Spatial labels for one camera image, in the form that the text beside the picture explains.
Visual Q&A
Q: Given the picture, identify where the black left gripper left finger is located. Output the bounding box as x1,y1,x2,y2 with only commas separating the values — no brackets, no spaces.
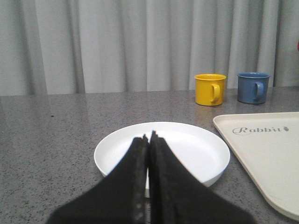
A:
47,136,149,224

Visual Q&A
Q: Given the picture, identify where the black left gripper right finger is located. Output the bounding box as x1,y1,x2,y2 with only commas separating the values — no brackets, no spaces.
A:
149,132,255,224

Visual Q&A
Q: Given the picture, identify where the white round plate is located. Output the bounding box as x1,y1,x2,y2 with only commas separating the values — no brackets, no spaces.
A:
94,122,230,187

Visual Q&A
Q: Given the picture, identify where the cream rabbit print tray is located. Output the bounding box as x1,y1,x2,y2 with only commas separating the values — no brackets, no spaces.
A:
213,112,299,221

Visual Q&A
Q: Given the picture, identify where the yellow enamel mug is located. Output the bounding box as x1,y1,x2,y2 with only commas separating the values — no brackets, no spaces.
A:
194,74,227,106

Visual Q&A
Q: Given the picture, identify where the blue enamel mug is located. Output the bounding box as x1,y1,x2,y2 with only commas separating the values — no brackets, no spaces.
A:
237,72,270,104

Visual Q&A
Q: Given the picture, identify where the grey curtain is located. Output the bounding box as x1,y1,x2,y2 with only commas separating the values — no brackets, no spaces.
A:
0,0,299,96

